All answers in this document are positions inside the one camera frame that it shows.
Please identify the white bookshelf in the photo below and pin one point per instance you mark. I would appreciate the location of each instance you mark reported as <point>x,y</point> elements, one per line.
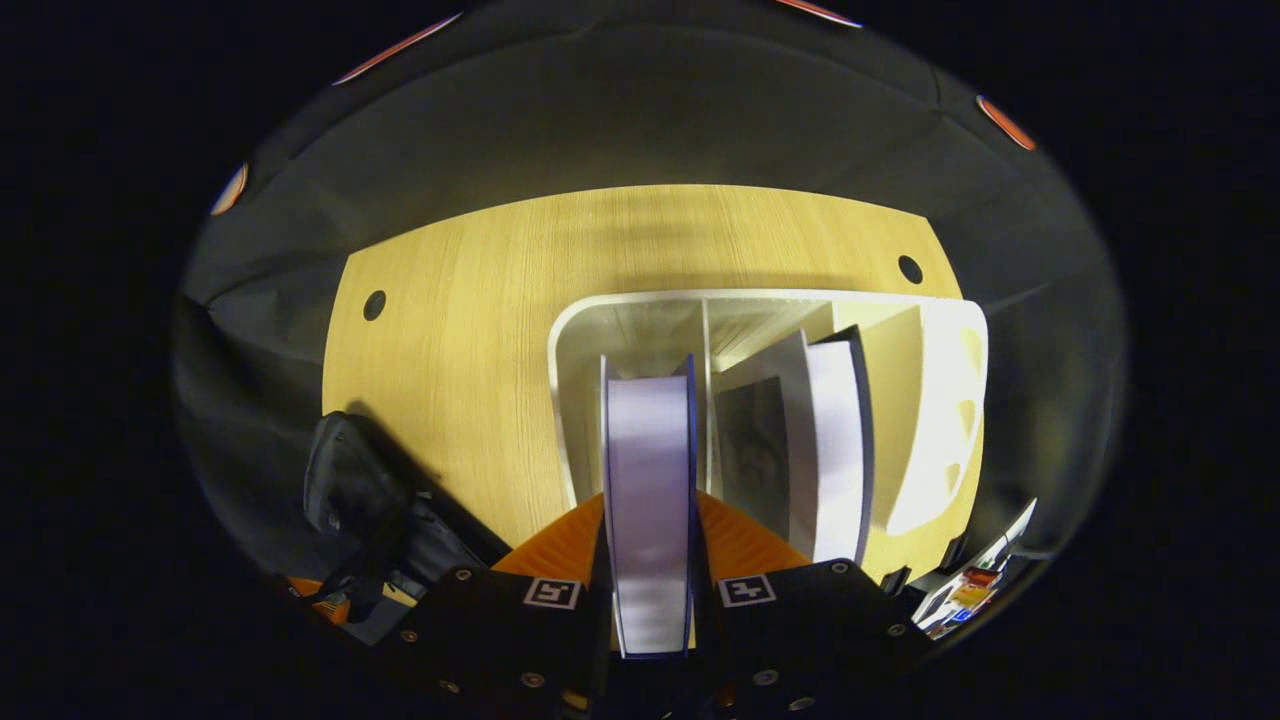
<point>940,400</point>

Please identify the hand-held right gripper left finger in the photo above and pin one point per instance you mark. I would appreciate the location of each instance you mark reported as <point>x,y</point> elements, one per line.
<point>500,640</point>

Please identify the black backdrop cloth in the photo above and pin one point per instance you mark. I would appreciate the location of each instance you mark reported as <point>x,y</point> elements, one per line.
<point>620,110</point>

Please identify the grey photo cover book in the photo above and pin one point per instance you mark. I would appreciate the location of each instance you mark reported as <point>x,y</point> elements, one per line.
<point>830,450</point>

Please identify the black schoolbag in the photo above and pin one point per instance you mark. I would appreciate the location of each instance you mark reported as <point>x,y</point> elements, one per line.
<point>350,480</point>

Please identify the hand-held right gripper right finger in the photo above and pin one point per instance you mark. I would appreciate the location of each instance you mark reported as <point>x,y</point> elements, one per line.
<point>800,640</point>

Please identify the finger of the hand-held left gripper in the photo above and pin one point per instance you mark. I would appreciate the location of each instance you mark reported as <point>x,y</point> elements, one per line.
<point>318,600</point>

